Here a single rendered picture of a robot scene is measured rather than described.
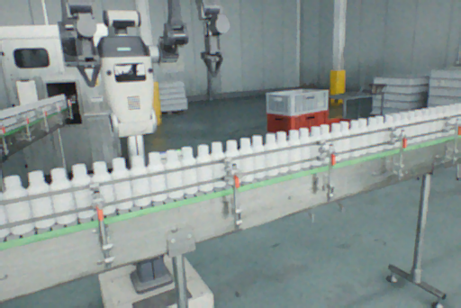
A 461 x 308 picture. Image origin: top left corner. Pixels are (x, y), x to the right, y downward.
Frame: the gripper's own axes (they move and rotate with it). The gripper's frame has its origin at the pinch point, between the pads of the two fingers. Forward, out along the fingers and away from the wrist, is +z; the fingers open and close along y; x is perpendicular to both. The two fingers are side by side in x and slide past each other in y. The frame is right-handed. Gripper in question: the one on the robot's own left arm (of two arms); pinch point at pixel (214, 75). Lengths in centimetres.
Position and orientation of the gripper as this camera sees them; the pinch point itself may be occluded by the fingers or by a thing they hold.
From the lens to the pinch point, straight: 135.8
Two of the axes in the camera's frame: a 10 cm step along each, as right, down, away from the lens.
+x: -8.8, 1.7, -4.4
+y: -4.7, -1.8, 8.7
